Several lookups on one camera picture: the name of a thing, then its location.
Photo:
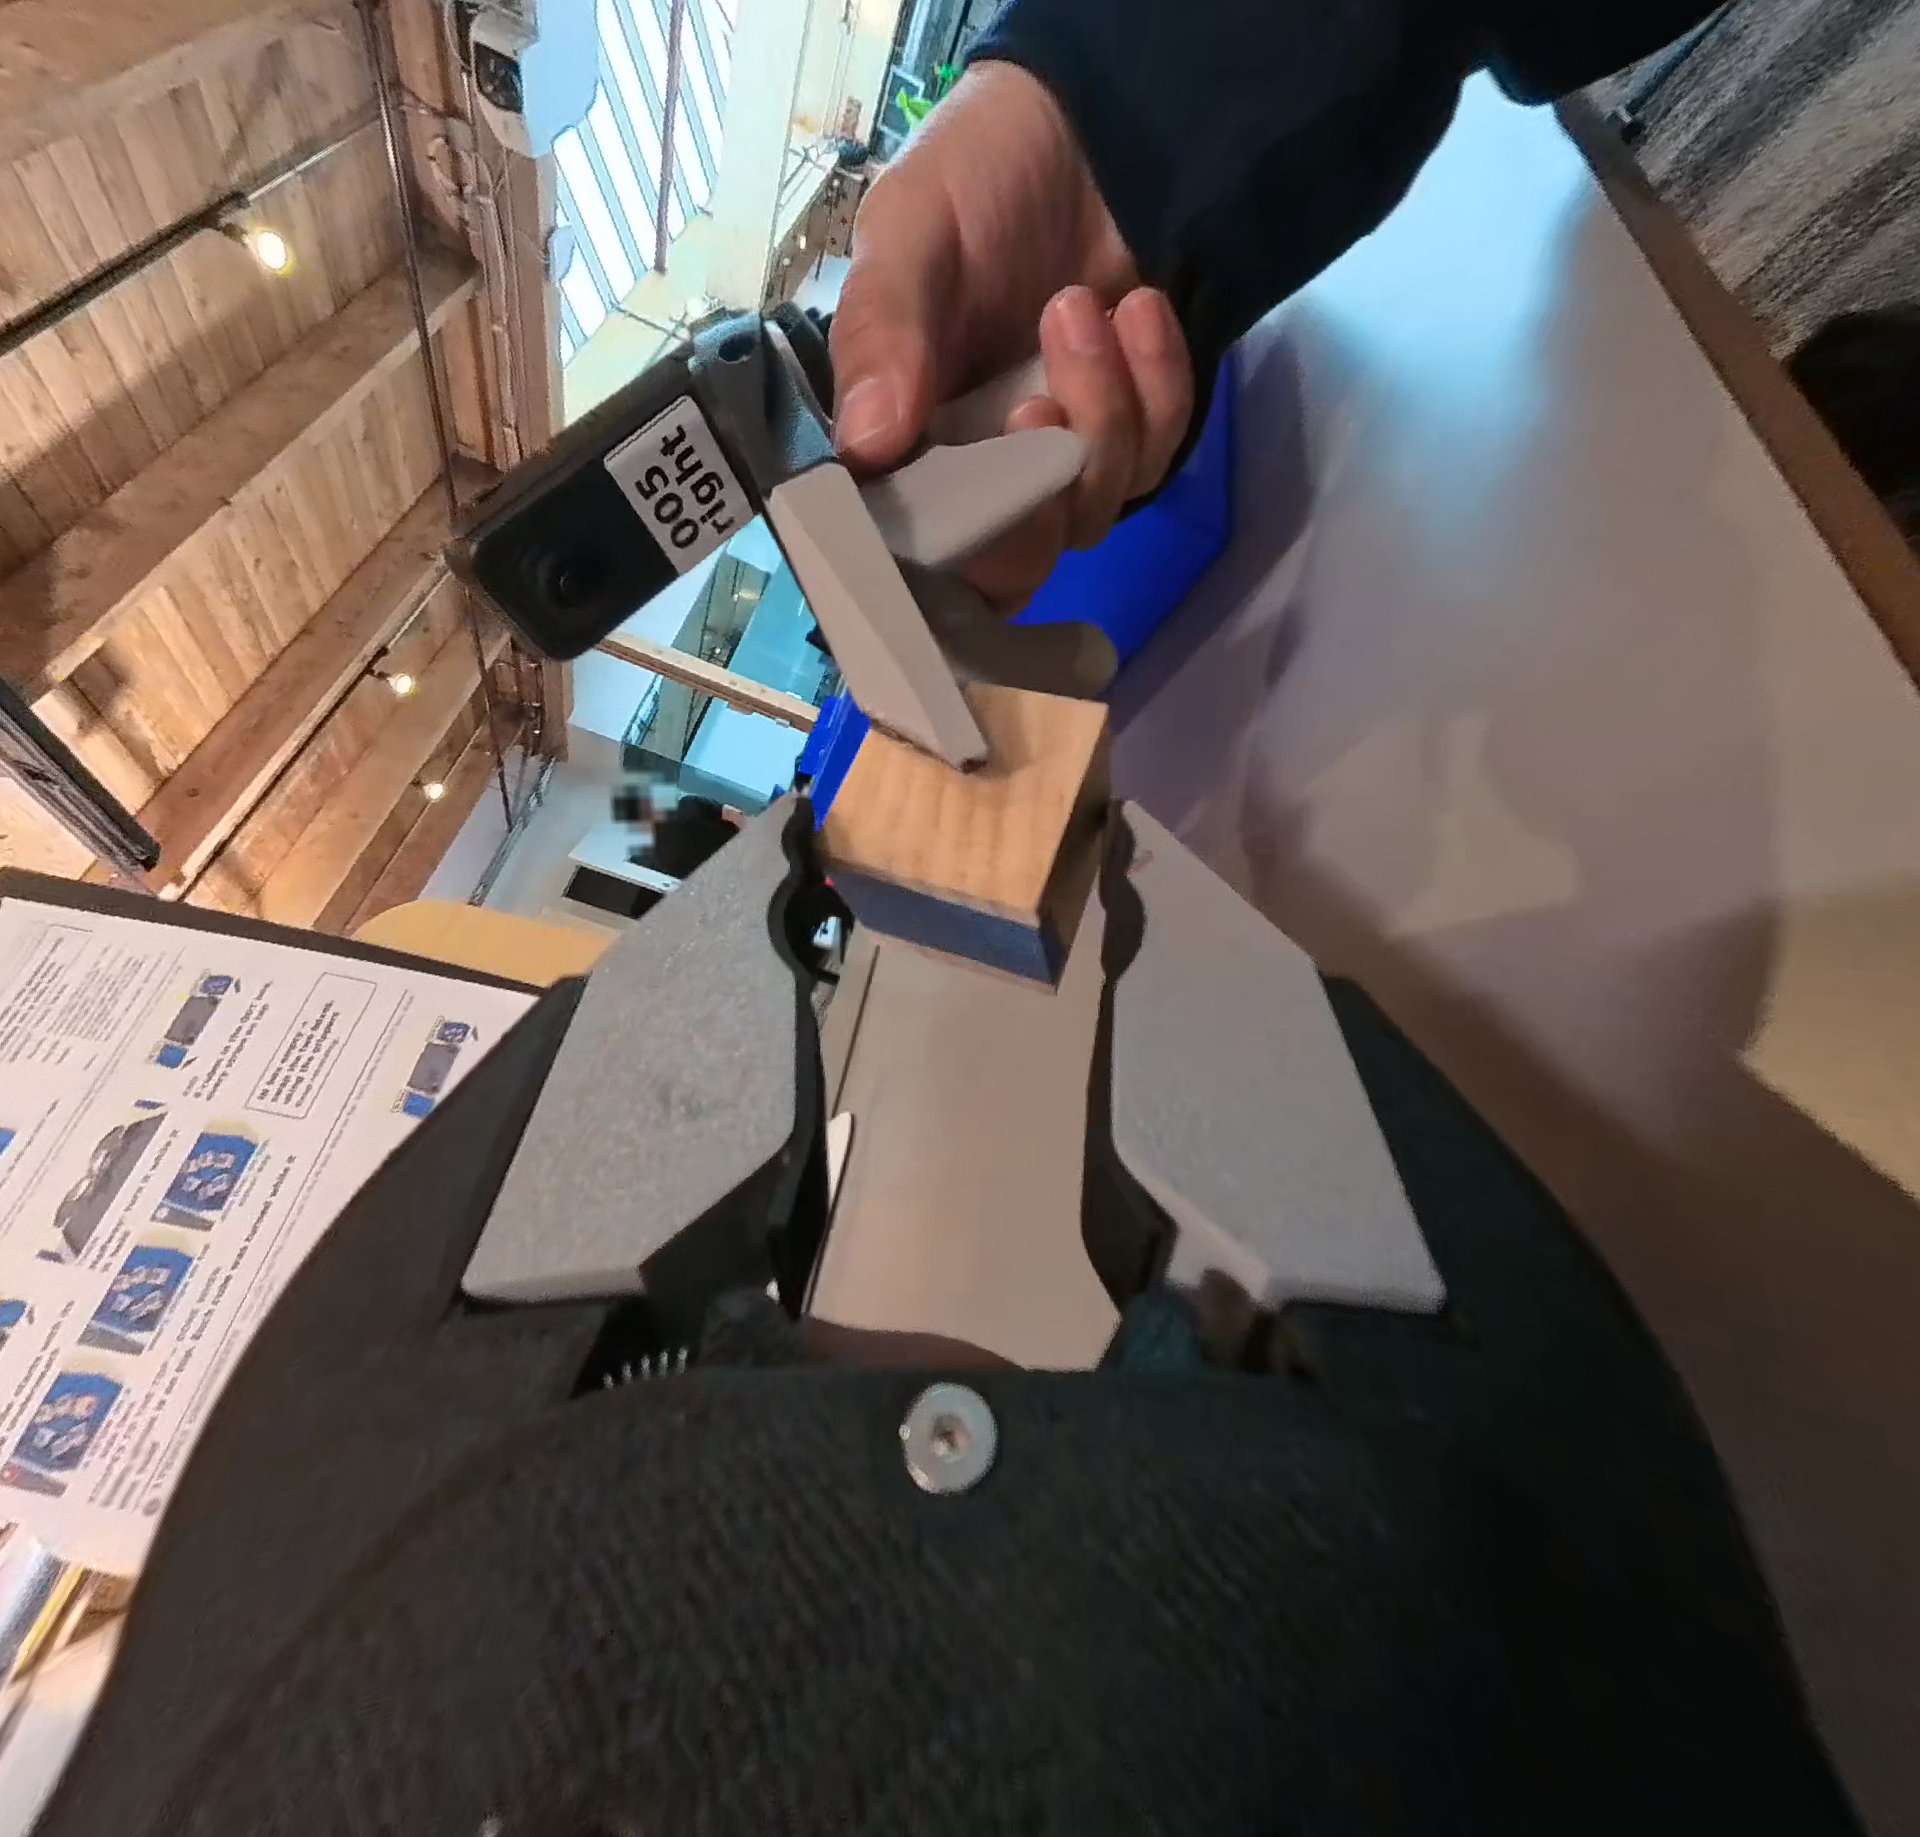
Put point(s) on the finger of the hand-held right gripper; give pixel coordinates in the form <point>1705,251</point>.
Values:
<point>1035,655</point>
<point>871,591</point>

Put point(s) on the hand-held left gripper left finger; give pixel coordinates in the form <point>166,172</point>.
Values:
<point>646,1118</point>

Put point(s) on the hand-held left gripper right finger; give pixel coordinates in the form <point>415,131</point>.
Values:
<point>1261,1133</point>

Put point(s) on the blue plastic bin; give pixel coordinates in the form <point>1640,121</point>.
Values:
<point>821,745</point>
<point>1186,547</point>

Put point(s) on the wooden cube with blue tape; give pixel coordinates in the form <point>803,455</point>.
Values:
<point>960,833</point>

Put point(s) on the person's right forearm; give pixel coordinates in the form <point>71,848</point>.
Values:
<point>1350,66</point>

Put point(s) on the person's right hand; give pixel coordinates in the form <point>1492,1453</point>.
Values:
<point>991,246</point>

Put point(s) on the document stand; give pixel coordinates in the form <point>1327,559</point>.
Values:
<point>481,945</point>

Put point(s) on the printed instruction sheet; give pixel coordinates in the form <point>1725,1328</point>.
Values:
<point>226,1193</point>

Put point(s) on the black light track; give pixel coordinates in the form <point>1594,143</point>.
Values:
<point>121,275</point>

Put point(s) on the black flat panel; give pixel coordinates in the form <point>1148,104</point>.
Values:
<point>67,780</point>

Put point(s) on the white ceiling camera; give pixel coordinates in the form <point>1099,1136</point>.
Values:
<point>548,22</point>

